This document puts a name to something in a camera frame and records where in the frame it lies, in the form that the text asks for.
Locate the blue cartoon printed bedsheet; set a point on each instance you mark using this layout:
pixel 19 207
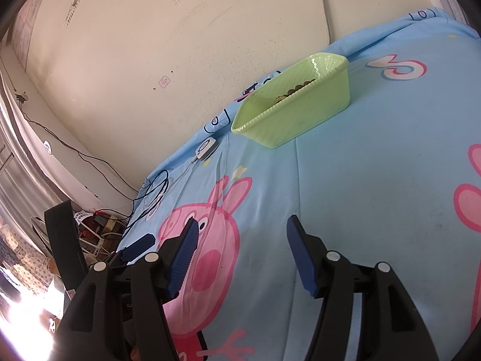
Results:
pixel 357 180

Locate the wall poster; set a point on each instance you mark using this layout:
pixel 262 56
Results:
pixel 28 22

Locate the green plastic basin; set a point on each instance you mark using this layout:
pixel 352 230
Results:
pixel 300 120

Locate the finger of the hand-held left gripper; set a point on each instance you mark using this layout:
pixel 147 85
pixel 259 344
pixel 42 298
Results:
pixel 139 246

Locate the cluttered white rack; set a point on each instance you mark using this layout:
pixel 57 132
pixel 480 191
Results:
pixel 90 233

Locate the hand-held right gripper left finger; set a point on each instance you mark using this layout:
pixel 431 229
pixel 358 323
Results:
pixel 184 259

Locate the small wall sticker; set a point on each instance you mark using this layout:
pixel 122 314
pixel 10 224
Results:
pixel 164 82

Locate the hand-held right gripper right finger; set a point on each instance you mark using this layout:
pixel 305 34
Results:
pixel 304 255

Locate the grey curtain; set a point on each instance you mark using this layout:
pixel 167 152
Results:
pixel 22 180

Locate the small white wall fitting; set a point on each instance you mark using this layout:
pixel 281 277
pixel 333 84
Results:
pixel 47 146

